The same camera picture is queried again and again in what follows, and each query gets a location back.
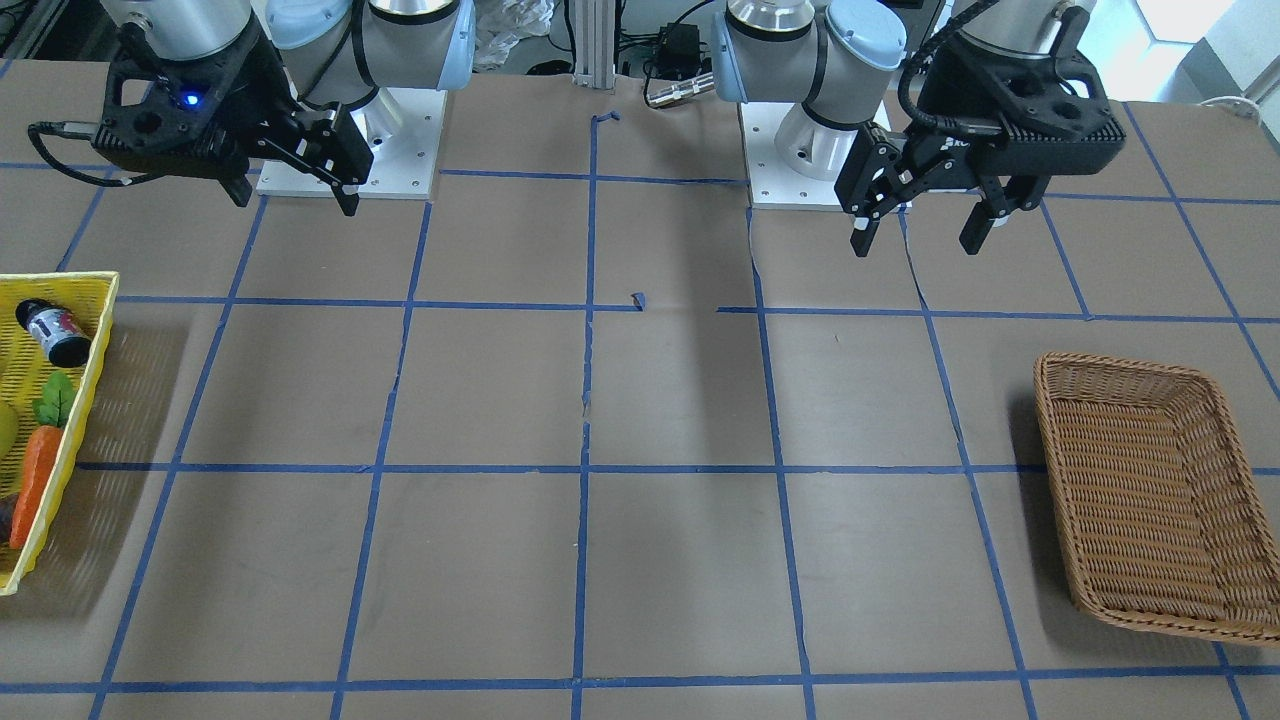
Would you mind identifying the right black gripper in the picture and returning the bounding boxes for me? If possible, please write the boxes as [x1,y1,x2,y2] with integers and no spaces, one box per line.
[97,22,372,217]

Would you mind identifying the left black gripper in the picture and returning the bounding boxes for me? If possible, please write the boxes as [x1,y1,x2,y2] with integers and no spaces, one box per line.
[835,38,1126,258]

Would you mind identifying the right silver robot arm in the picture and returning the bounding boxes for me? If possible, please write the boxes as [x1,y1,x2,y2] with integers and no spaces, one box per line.
[90,1,475,217]

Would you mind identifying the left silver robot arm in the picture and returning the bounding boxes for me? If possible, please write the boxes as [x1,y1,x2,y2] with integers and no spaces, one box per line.
[712,1,1126,256]

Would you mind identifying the yellow plastic basket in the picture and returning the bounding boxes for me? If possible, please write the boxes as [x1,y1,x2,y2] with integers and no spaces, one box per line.
[1,272,120,596]

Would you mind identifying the small dark bottle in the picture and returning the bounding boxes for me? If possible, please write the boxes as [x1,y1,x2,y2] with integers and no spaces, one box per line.
[15,299,92,369]

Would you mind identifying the black power adapter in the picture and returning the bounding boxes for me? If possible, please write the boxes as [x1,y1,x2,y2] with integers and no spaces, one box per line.
[653,22,701,79]

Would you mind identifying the orange toy carrot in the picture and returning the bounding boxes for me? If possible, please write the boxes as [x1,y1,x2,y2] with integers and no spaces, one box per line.
[8,370,76,550]

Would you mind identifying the brown wicker basket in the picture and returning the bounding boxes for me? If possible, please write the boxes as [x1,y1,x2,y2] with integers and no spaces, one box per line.
[1033,352,1279,648]

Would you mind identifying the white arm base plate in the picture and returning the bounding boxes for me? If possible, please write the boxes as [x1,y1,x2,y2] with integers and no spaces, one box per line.
[256,88,448,201]
[739,102,859,211]

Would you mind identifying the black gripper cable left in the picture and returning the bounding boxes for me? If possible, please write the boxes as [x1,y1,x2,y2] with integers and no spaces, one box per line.
[897,0,1091,137]

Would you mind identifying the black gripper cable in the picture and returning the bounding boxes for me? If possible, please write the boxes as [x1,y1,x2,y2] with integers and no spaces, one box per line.
[897,0,1091,137]
[27,120,161,190]

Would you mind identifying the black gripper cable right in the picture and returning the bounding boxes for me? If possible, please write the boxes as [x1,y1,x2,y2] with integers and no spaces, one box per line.
[27,120,161,190]

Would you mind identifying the silver cable connector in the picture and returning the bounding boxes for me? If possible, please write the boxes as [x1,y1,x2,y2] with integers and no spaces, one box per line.
[643,72,716,110]

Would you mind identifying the aluminium profile post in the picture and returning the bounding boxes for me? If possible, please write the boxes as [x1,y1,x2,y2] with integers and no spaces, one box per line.
[564,1,620,94]

